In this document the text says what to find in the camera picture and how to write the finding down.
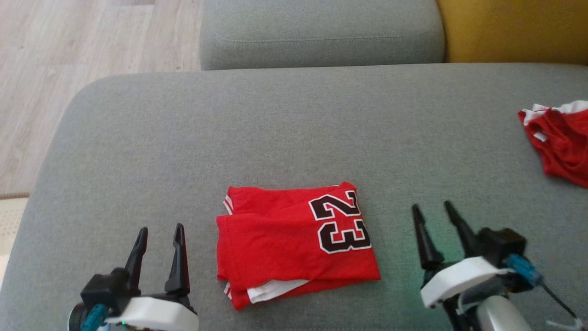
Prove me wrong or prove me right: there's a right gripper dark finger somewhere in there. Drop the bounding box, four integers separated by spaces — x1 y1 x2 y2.
445 201 483 258
413 205 445 271

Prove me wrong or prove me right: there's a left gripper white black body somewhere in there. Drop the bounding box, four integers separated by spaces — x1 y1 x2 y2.
108 298 199 331

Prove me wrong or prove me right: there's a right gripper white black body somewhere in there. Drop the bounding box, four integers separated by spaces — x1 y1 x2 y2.
421 257 510 308

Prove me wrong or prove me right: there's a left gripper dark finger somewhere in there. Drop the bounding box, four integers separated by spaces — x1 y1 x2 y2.
125 228 148 292
165 224 190 297

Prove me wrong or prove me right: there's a red garment with number 23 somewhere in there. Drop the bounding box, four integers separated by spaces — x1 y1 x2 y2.
216 182 382 311

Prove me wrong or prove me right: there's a beige rug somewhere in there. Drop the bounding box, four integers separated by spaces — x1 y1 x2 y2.
0 195 30 290

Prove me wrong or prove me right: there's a red and white garment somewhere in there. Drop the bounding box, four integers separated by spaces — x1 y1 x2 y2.
518 100 588 188

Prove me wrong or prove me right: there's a yellow cushion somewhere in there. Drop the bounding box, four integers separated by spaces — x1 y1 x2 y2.
436 0 588 65

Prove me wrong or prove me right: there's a grey sofa cushion module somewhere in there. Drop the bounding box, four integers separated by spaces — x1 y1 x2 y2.
200 0 446 71

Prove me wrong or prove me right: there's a left cable with blue connector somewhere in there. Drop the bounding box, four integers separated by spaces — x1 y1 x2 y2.
80 303 108 331

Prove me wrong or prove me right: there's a cable with blue connector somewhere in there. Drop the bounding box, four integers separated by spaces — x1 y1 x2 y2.
505 254 579 322
80 303 108 331

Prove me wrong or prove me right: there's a right cable with blue connector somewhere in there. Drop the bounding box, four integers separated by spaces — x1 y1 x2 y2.
505 254 579 322

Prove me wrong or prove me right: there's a white cable label tag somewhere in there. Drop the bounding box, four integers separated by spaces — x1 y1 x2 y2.
547 317 582 331

